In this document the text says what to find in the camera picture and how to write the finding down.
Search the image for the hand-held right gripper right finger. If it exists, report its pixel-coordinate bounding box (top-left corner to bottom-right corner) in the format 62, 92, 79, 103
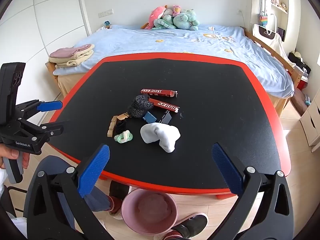
211, 142, 294, 240

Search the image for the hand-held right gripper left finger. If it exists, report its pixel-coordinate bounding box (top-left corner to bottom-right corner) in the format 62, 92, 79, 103
24, 144, 110, 240

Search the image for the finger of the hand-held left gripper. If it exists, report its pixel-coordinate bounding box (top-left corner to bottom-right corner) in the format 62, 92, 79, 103
15, 119, 71, 145
16, 99, 63, 120

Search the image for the green white ring toy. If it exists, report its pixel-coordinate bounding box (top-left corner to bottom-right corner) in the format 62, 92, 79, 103
114, 129, 134, 143

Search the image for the wooden clothespin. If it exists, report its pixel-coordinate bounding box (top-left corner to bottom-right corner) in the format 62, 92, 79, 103
107, 116, 118, 138

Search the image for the small black cloth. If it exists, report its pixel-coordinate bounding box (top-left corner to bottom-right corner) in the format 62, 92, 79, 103
114, 120, 128, 135

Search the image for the pink trash bin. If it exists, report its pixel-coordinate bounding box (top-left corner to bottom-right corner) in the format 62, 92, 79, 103
122, 188, 178, 234

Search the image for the white sock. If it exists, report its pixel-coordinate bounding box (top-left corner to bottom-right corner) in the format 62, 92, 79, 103
140, 123, 181, 153

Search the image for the small blue box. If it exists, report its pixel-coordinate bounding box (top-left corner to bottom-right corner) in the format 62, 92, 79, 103
143, 111, 157, 123

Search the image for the black patterned pouch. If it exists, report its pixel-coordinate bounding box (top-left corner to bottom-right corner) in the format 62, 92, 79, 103
127, 95, 153, 118

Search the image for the small grey box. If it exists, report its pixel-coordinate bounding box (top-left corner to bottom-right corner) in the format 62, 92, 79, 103
159, 112, 172, 125

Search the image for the red carton with torn end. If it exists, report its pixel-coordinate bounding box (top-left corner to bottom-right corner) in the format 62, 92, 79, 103
148, 99, 180, 113

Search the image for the red carton with flap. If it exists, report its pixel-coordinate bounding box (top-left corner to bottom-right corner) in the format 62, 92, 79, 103
140, 89, 178, 98

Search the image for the person's left forearm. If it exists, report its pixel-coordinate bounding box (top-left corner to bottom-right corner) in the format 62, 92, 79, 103
0, 169, 8, 193

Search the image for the person's left hand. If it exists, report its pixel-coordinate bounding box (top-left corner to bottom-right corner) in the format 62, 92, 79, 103
0, 144, 30, 170

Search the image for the person's dark slipper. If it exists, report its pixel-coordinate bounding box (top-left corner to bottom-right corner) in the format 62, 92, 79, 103
109, 180, 130, 220
164, 212, 209, 240

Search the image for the person's jeans leg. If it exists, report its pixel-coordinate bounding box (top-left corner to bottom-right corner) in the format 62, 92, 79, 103
57, 185, 113, 213

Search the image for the cream folded towel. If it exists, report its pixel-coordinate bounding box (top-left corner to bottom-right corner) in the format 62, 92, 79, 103
49, 44, 95, 68

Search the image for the pink folded towel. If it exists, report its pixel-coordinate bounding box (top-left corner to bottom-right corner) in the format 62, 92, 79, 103
49, 44, 92, 58

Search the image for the white drawer cabinet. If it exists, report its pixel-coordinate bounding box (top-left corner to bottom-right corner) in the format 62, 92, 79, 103
299, 97, 320, 153

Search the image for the red storage box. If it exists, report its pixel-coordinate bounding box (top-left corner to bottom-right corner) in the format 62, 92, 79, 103
297, 76, 308, 90

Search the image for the bed with blue sheet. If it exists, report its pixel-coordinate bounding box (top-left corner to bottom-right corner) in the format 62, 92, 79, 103
45, 24, 304, 118

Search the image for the straw hat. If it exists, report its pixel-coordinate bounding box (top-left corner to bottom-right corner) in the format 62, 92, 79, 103
290, 51, 304, 62

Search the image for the white tote bag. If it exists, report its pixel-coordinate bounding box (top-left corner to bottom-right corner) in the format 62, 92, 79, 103
252, 24, 288, 63

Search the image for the pink plush toy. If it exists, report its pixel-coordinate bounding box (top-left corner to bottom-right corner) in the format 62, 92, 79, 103
141, 5, 168, 30

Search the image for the green striped plush doll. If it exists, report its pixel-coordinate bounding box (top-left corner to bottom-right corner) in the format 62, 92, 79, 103
153, 9, 175, 30

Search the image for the teal plush toy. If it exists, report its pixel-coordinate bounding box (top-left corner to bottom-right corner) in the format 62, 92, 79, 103
173, 9, 200, 31

